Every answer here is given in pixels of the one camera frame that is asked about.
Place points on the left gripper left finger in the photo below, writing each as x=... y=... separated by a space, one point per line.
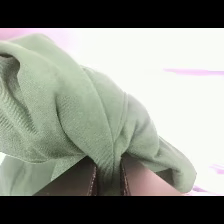
x=71 y=180

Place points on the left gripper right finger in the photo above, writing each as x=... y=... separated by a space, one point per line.
x=146 y=181

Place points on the green garment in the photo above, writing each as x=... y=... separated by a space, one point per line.
x=66 y=110

